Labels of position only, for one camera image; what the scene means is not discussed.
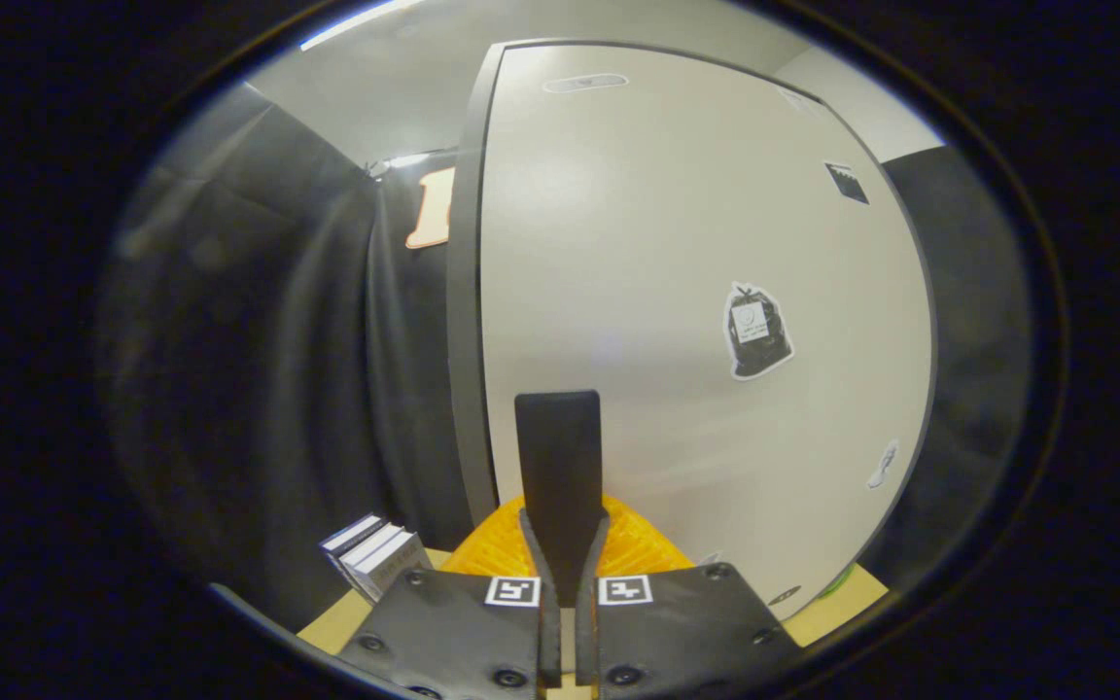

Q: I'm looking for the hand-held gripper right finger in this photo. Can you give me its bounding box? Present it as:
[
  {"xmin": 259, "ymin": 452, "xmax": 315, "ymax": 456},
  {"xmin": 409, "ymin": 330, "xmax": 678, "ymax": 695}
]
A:
[{"xmin": 560, "ymin": 391, "xmax": 804, "ymax": 700}]

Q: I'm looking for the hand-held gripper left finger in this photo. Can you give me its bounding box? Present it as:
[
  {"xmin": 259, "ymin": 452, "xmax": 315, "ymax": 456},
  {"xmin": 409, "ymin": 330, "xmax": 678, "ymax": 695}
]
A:
[{"xmin": 336, "ymin": 391, "xmax": 561, "ymax": 700}]

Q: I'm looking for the grey shoe cabinet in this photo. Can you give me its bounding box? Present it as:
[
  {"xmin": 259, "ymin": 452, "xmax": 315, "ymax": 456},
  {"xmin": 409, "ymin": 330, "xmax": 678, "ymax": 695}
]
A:
[{"xmin": 445, "ymin": 39, "xmax": 940, "ymax": 623}]

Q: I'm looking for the white shoe cabinet door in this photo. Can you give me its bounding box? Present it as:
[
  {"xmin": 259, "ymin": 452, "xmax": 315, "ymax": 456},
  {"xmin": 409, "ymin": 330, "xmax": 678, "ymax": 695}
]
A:
[{"xmin": 479, "ymin": 44, "xmax": 938, "ymax": 621}]

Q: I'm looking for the grey portrait cover book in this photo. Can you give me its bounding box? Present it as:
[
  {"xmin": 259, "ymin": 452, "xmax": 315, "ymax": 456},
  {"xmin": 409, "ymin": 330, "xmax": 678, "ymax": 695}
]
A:
[{"xmin": 351, "ymin": 530, "xmax": 433, "ymax": 604}]

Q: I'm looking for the white spine book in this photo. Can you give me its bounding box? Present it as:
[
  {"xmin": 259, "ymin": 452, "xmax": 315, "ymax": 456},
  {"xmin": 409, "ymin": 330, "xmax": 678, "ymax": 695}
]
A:
[{"xmin": 336, "ymin": 523, "xmax": 407, "ymax": 584}]

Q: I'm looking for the blue spine book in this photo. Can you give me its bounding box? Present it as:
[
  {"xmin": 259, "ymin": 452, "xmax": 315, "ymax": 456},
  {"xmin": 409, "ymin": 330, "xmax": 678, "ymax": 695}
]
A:
[{"xmin": 320, "ymin": 513, "xmax": 386, "ymax": 563}]

